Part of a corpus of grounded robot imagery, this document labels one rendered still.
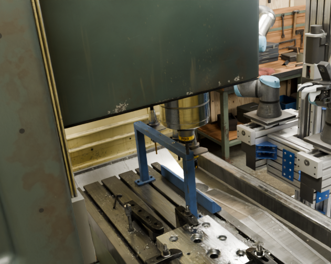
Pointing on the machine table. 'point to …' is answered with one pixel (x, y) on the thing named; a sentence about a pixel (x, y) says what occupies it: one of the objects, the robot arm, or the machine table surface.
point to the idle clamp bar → (138, 211)
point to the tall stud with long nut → (128, 216)
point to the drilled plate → (188, 246)
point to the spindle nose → (186, 112)
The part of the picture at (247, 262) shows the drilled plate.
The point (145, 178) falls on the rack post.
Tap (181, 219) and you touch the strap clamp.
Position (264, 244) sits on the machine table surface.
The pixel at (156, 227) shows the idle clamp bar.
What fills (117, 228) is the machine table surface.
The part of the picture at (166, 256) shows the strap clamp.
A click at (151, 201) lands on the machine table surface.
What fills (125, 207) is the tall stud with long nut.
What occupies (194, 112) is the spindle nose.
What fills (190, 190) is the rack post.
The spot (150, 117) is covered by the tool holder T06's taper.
